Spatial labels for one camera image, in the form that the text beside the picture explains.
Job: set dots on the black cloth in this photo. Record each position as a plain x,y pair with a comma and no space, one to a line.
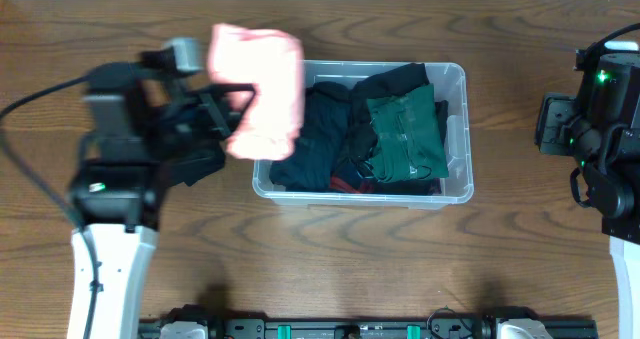
198,165

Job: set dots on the black garment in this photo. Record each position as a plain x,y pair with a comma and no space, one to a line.
360,138

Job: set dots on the dark navy garment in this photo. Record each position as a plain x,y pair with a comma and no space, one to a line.
326,118

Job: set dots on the black mounting rail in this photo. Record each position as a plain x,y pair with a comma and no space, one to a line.
444,323

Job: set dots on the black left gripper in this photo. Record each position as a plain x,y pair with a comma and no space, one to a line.
201,107

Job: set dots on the clear plastic storage container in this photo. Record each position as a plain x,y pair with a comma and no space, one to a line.
450,82

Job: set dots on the red plaid flannel shirt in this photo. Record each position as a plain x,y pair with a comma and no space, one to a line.
351,182

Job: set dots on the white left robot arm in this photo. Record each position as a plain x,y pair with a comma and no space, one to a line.
119,206

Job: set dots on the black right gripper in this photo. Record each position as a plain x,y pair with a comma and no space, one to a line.
565,115

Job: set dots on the dark green garment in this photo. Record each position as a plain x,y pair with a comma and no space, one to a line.
409,144

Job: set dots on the pink garment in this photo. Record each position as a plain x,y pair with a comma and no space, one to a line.
272,62

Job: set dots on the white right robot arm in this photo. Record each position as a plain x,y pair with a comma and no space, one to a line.
609,183

